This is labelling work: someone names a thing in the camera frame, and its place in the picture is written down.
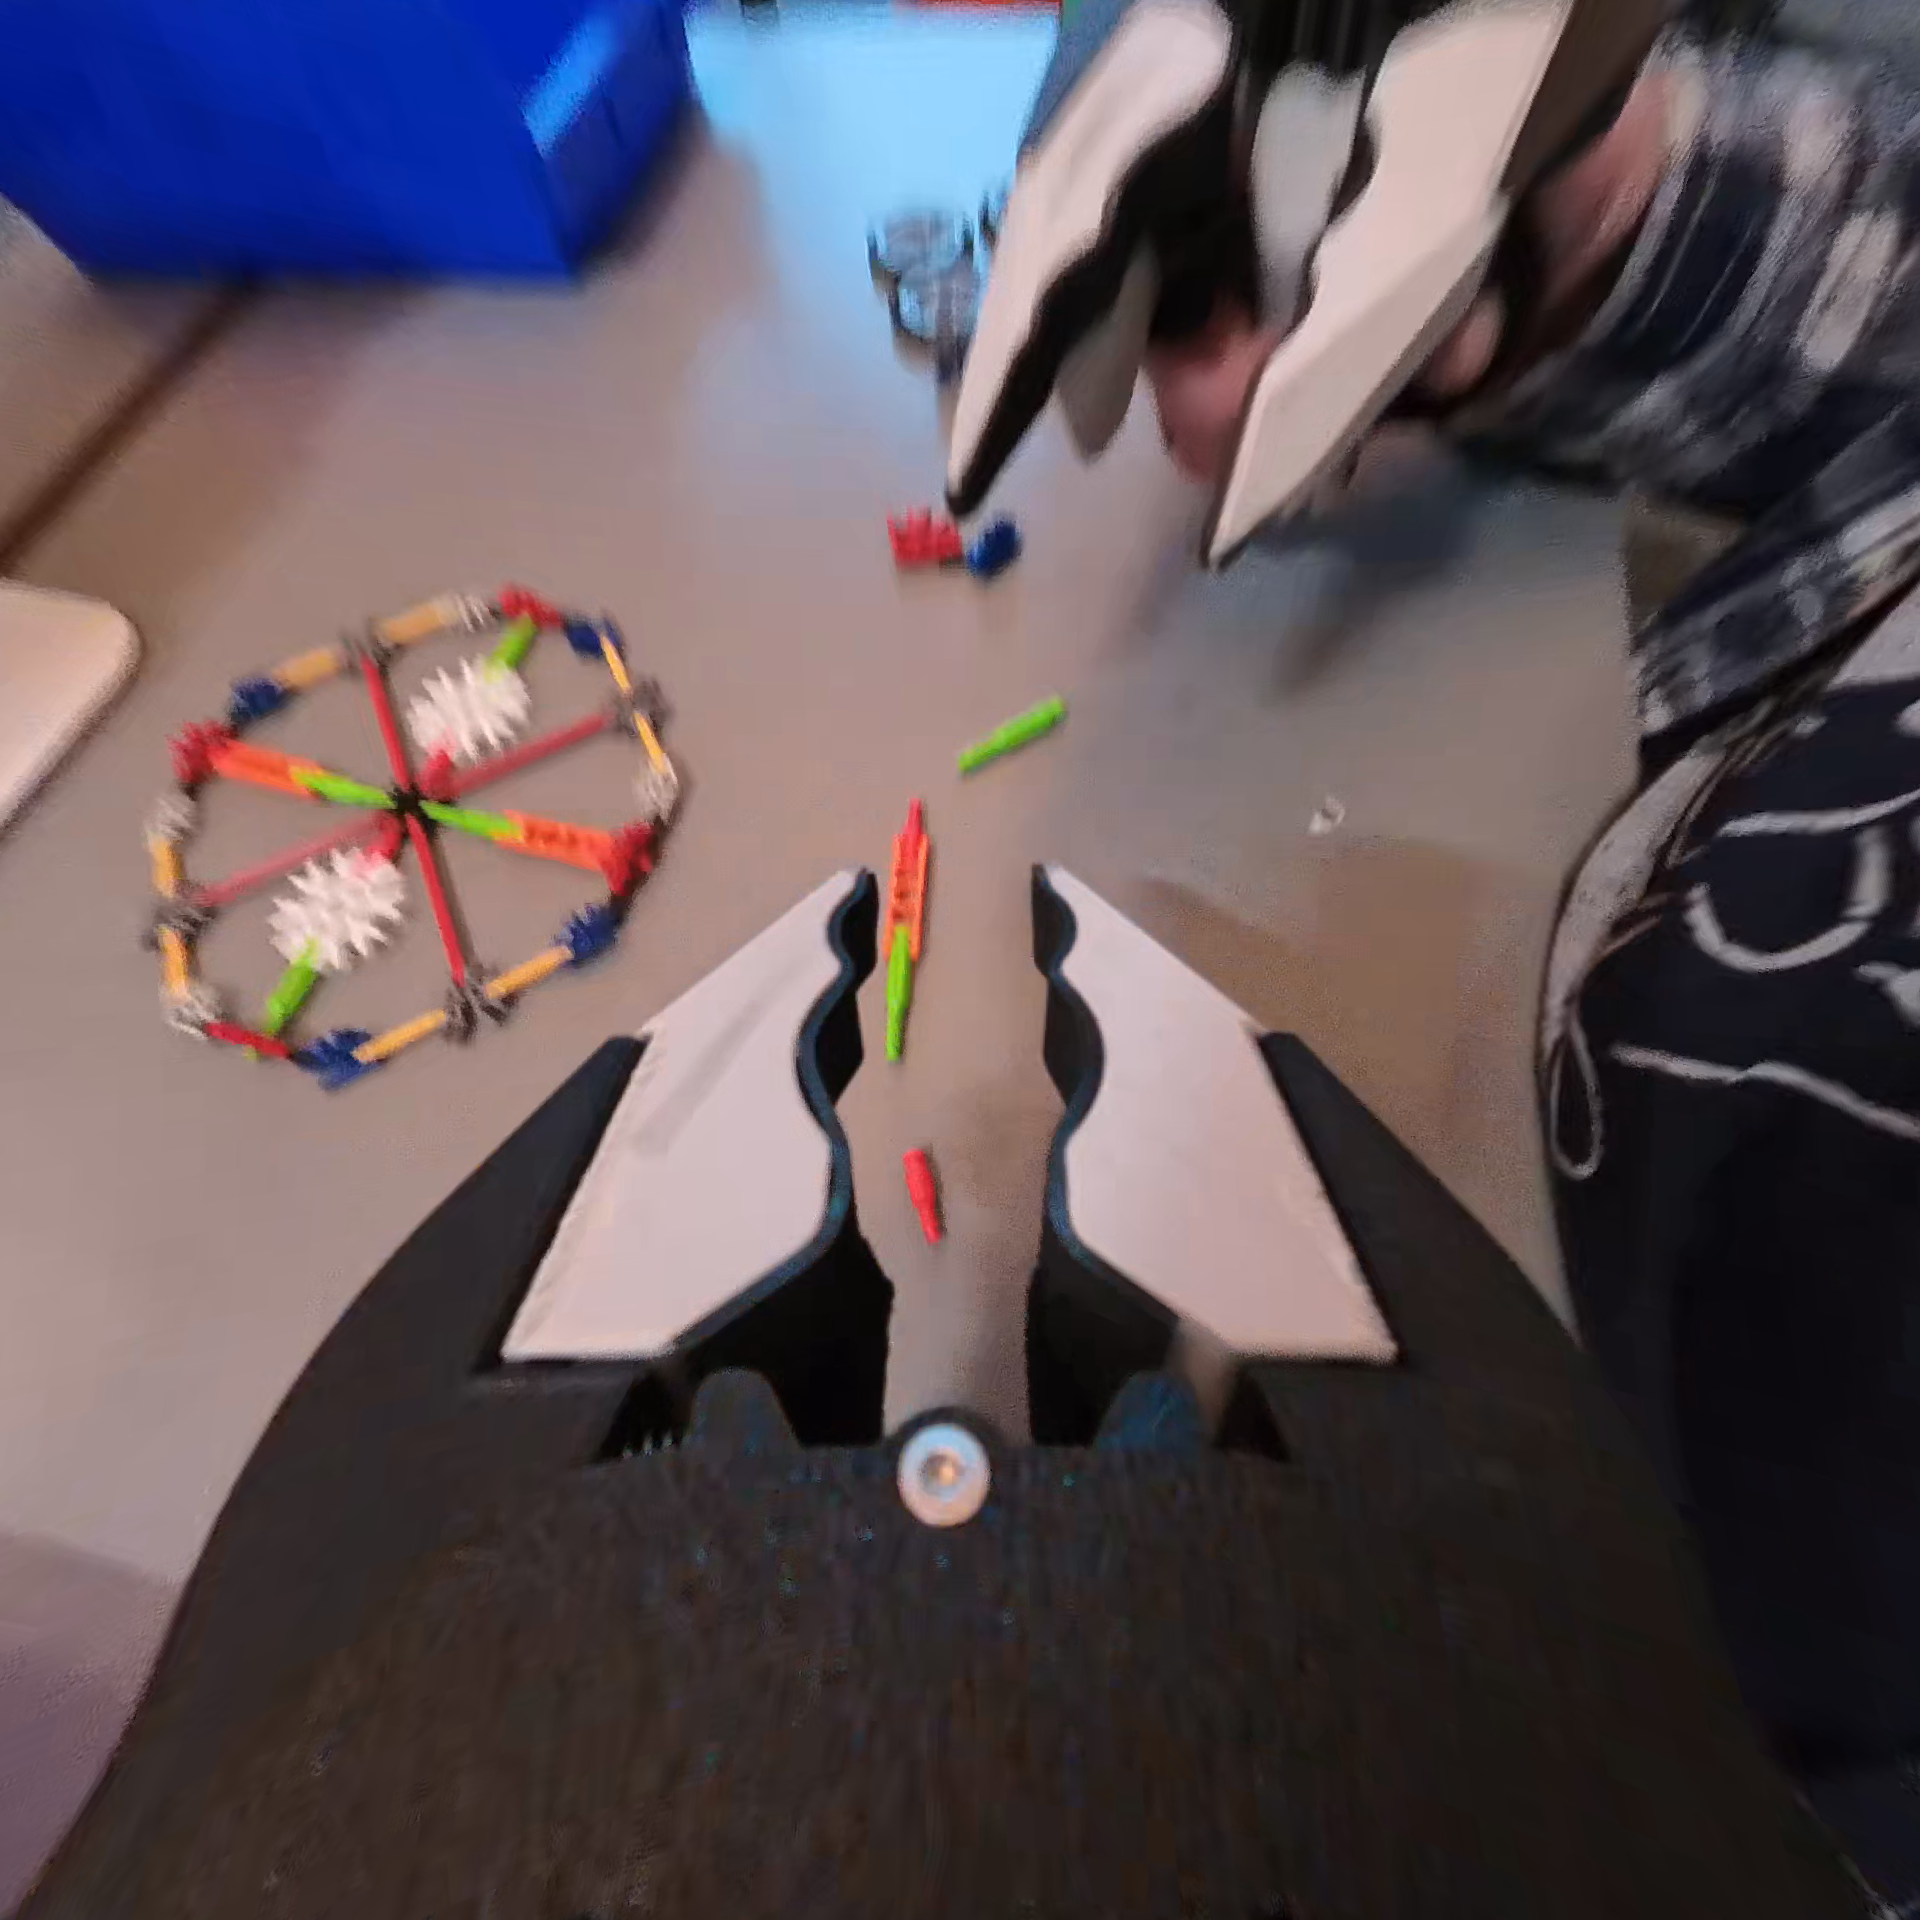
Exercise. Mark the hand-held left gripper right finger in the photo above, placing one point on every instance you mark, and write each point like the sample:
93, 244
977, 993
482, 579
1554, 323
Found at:
1203, 1201

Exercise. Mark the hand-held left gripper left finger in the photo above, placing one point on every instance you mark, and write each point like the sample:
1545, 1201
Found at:
689, 1201

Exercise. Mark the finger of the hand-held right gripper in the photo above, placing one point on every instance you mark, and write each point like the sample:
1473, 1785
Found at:
1083, 163
1407, 239

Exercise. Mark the orange connector with green rod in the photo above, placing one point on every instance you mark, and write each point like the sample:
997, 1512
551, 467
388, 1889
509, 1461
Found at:
906, 912

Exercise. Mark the person's right forearm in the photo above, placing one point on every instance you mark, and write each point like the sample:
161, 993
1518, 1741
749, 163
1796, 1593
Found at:
1769, 299

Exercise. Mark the person's right hand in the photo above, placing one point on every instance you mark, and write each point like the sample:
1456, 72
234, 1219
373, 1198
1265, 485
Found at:
1591, 210

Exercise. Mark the grey black toy tyre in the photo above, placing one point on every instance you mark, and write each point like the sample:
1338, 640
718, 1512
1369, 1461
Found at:
926, 284

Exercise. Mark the red toy connector piece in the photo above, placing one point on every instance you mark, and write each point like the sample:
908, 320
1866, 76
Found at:
923, 535

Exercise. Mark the colourful toy wheel construction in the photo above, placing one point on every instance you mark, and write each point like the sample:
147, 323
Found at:
337, 909

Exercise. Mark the short green toy rod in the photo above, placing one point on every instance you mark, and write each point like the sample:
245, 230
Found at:
1012, 735

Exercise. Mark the plain blue plastic bin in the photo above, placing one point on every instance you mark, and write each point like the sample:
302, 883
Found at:
297, 137

